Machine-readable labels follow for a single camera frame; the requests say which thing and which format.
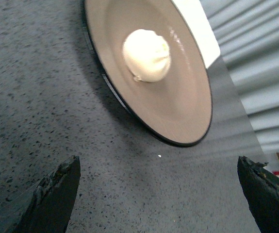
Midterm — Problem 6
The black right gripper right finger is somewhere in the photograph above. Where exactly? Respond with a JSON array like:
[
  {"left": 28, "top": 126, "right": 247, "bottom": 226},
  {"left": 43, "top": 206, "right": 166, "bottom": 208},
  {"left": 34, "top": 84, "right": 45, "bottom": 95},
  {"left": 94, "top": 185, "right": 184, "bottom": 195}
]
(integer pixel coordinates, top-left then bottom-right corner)
[{"left": 237, "top": 156, "right": 279, "bottom": 233}]

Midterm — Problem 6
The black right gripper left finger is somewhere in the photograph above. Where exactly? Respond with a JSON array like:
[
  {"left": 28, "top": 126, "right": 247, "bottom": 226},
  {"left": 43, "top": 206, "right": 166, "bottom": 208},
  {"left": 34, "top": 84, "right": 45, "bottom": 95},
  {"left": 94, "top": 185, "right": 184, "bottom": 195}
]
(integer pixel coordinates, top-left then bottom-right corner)
[{"left": 0, "top": 156, "right": 81, "bottom": 233}]

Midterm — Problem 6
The white steamed bun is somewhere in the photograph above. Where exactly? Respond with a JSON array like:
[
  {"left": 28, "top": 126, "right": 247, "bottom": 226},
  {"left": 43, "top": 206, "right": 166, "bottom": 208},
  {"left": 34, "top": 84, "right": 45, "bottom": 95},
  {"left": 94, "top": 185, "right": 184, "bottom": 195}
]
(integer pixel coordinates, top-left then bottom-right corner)
[{"left": 122, "top": 29, "right": 171, "bottom": 83}]

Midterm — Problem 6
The brown plate with black rim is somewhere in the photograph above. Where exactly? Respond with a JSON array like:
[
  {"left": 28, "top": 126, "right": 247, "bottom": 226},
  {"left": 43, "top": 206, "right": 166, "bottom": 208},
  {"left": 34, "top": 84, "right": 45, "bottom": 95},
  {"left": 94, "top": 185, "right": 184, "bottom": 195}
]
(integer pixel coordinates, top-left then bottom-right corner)
[{"left": 83, "top": 0, "right": 213, "bottom": 147}]

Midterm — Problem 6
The grey curtain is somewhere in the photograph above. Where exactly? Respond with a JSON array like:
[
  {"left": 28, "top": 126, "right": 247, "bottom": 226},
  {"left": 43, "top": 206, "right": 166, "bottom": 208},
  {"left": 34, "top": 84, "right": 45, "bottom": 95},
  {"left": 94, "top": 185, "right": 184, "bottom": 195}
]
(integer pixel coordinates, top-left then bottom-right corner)
[{"left": 202, "top": 0, "right": 279, "bottom": 152}]

